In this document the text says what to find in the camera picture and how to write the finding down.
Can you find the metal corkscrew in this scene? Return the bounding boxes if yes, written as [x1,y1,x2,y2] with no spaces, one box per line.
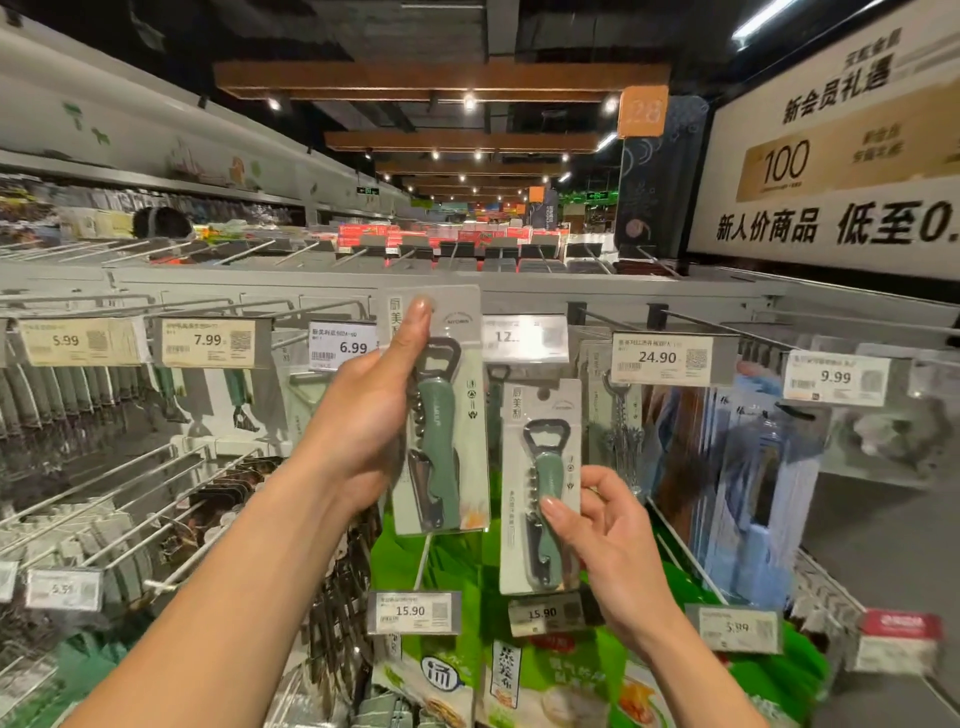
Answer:
[597,375,651,485]

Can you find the white promo sign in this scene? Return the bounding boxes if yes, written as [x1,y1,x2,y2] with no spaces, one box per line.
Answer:
[685,0,960,284]

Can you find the round steel cutter packet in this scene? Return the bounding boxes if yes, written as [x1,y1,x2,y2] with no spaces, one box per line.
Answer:
[829,360,957,485]

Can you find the kitchen tools display rack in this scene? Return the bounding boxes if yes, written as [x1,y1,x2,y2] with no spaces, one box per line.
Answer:
[0,240,960,728]

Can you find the rows of hanging utensil packets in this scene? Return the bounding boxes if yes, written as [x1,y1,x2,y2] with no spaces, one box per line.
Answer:
[0,360,377,728]

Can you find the green folding bottle opener packet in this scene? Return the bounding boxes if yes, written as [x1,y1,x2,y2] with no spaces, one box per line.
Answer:
[498,378,587,599]
[387,285,494,539]

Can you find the person's left hand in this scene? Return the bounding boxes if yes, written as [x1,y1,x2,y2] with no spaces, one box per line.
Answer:
[288,295,437,515]

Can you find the person's right hand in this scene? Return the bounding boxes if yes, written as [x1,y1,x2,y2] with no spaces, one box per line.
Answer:
[538,465,687,650]

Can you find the blue card packets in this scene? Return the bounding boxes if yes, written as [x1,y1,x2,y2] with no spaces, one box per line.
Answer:
[657,372,830,614]

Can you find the orange aisle number sign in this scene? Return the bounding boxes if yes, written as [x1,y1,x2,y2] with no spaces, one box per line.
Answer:
[616,84,672,141]

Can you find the black chalkboard pillar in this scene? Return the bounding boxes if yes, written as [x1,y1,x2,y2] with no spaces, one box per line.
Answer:
[612,97,711,261]

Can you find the group of green packets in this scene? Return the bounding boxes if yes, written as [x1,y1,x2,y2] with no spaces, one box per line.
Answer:
[364,487,830,728]

